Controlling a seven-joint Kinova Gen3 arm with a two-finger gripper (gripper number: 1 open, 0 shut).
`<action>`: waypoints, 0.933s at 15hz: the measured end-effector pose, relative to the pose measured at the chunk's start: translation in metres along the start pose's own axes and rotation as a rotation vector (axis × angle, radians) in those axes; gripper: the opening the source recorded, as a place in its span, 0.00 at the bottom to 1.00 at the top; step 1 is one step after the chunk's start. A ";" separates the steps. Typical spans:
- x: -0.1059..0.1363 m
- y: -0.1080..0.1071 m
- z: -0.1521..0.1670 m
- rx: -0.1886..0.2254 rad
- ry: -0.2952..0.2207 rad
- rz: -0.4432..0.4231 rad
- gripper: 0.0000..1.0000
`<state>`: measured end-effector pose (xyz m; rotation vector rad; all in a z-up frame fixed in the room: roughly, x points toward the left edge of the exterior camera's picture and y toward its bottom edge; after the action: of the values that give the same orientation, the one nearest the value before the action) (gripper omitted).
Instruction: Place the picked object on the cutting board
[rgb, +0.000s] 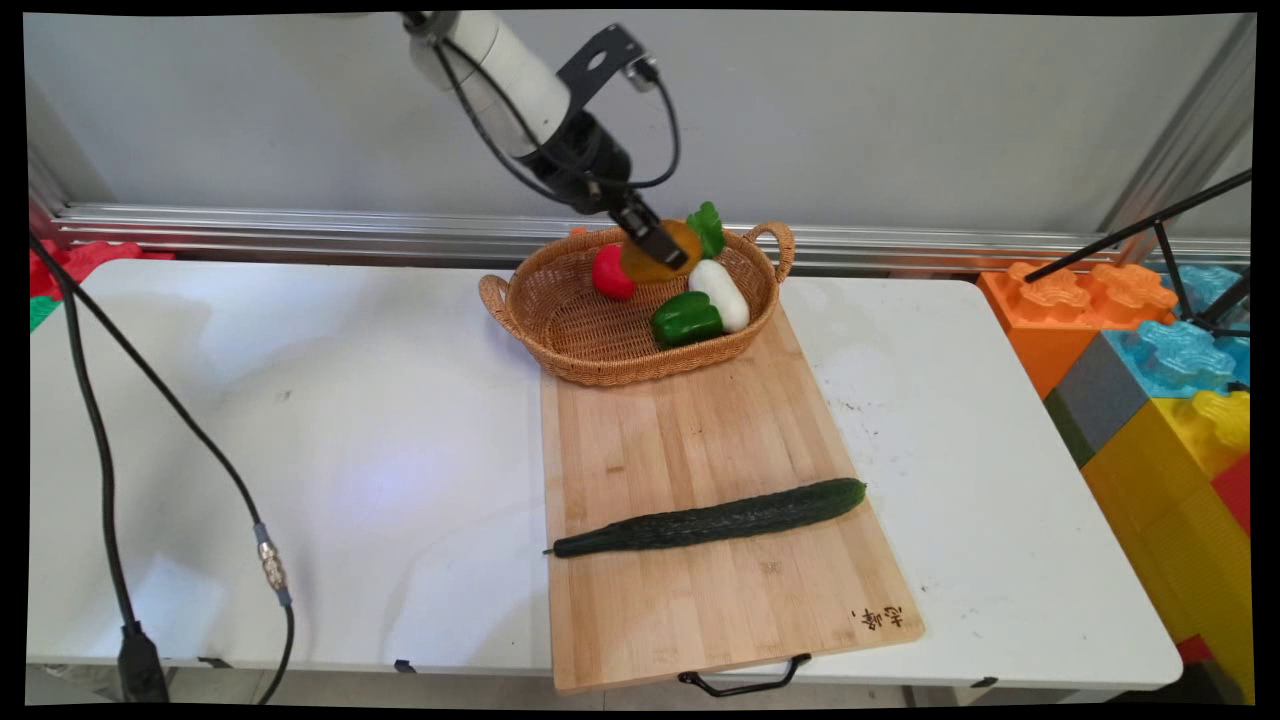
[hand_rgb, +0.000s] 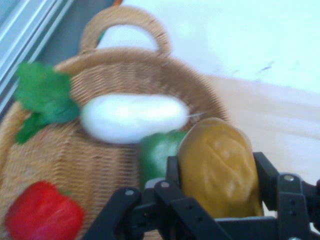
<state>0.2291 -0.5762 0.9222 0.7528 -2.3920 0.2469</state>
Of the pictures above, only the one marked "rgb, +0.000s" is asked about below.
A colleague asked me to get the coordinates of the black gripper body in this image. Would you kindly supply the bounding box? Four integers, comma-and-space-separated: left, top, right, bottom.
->
518, 108, 638, 216

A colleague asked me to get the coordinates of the green toy bell pepper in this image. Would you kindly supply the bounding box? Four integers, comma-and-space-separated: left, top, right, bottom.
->
651, 291, 725, 349

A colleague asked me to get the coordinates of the blue giant building block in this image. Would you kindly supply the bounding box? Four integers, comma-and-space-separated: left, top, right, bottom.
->
1100, 265, 1252, 401

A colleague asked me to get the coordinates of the orange giant building block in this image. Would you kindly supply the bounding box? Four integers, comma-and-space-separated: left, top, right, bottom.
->
977, 262, 1180, 401

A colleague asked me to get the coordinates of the black tripod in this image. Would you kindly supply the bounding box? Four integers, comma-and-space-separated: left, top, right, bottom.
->
1022, 170, 1253, 341

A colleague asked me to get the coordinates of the brown toy potato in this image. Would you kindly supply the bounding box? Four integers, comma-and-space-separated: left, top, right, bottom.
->
619, 219, 704, 285

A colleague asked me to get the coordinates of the yellow giant building block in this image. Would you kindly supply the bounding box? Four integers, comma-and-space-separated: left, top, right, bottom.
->
1082, 390, 1256, 704

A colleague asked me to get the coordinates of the white toy radish with leaves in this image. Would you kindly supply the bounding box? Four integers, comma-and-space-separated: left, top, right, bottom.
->
686, 202, 752, 335

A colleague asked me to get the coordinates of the black metal board handle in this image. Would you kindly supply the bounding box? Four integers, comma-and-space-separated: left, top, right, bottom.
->
679, 653, 813, 698

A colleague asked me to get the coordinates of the slanted aluminium post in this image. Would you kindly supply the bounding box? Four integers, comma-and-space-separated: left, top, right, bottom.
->
1098, 14, 1257, 267

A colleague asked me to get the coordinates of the grey giant building block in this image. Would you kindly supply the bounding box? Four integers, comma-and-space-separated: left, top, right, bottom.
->
1043, 332, 1152, 469

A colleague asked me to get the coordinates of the dark green cucumber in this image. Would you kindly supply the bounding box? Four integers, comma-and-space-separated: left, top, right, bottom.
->
544, 477, 868, 559

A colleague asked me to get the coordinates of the wrist camera with black bracket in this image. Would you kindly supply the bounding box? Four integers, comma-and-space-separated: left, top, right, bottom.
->
557, 24, 663, 107

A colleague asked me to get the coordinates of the red giant building block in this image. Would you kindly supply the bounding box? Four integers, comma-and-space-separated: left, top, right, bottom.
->
1210, 455, 1252, 541

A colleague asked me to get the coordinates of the horizontal aluminium rail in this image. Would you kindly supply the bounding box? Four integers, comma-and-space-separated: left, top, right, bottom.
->
50, 203, 1252, 278

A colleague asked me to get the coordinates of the thick black cable with plug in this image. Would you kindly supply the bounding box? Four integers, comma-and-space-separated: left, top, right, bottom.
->
30, 232, 171, 705

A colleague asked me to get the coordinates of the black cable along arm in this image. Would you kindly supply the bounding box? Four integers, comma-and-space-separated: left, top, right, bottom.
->
430, 35, 576, 207

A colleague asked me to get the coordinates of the black cable with metal connector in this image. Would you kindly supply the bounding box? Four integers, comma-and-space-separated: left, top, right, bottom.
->
55, 265, 297, 706

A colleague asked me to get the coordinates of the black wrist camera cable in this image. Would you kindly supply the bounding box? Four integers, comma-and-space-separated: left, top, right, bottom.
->
615, 72, 684, 193

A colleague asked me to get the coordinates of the wooden cutting board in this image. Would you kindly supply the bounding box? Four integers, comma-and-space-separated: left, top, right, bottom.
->
540, 300, 926, 695

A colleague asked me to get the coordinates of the red toy bell pepper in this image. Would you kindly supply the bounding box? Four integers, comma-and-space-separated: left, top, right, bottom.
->
591, 243, 637, 302

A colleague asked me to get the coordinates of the woven wicker basket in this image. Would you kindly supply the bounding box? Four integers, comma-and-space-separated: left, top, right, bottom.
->
479, 220, 798, 389

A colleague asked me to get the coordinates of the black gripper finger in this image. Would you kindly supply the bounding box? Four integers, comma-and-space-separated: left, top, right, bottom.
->
610, 194, 692, 272

